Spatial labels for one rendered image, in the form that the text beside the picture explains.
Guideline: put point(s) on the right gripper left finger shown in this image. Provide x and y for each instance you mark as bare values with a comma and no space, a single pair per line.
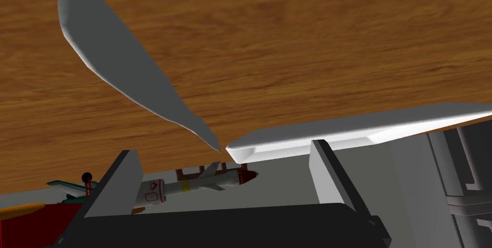
115,190

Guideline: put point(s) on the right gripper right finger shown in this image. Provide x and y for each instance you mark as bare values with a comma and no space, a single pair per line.
326,178

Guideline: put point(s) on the white toy rocket red tip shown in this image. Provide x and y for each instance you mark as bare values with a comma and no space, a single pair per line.
200,184

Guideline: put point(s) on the red toy aeroplane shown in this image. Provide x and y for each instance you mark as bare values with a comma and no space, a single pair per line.
30,225

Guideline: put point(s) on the brown wooden table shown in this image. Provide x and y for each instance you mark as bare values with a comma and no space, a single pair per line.
292,40

